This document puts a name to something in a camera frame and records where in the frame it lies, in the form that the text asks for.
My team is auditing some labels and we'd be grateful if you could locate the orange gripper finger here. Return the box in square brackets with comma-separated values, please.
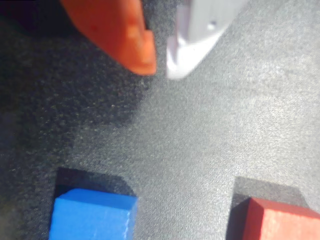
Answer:
[59, 0, 158, 76]

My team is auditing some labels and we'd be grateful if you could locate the blue wooden cube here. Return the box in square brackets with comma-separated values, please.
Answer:
[48, 188, 139, 240]

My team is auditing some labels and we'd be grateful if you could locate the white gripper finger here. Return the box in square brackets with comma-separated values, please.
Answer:
[165, 0, 251, 81]

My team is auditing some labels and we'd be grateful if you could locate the red wooden cube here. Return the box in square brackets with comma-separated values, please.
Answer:
[226, 196, 320, 240]

